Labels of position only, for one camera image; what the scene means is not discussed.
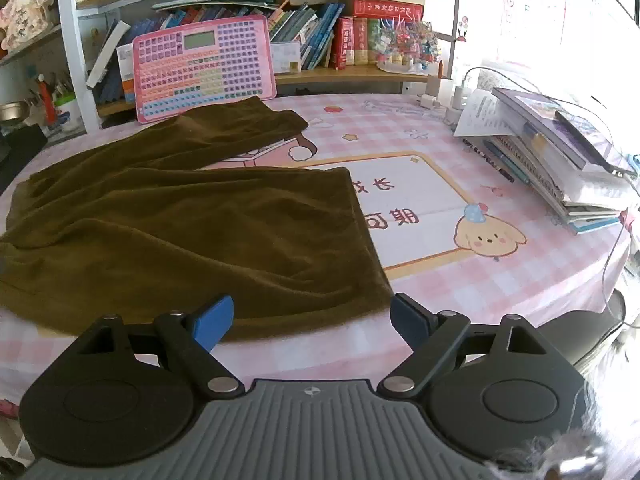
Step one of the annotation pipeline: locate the brown corduroy garment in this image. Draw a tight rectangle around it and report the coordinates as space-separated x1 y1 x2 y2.
1 98 392 339

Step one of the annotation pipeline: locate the stack of books and papers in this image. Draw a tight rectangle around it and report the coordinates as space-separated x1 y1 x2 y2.
454 88 639 234

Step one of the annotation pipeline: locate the white charger plug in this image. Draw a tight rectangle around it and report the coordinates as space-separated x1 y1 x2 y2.
419 94 439 110

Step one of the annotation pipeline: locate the pink toy keyboard tablet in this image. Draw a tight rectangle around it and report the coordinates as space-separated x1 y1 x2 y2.
132 15 277 124

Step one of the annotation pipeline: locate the metal bowl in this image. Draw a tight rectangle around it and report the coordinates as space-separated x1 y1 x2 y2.
0 101 29 125

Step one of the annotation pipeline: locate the colourful paper flower ornament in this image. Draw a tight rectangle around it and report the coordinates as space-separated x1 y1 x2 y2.
370 18 442 76

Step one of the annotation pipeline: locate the white box with yellow label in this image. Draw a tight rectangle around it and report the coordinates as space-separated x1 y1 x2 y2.
270 40 302 75

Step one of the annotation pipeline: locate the red upright dictionary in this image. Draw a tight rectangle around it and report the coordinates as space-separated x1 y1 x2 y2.
330 16 355 70

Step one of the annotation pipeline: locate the white wooden bookshelf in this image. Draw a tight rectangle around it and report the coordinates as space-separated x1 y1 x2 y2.
54 0 464 134

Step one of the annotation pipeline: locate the red dictionary lying flat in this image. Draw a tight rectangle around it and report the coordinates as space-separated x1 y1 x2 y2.
352 0 423 21

